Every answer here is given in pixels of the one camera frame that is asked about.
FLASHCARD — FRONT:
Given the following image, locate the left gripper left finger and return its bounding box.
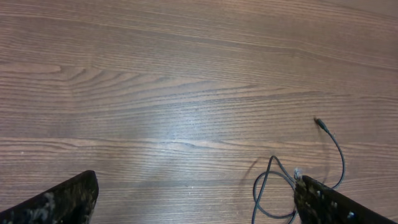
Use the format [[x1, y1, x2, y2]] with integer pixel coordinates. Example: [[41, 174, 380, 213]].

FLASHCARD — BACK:
[[1, 170, 99, 224]]

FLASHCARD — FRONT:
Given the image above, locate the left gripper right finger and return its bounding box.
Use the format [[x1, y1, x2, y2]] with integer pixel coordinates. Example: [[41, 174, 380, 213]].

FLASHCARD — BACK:
[[294, 175, 397, 224]]

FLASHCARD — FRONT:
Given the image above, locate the black usb cable bundle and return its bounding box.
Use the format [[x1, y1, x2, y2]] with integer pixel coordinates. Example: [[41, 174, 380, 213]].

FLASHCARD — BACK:
[[251, 117, 346, 224]]

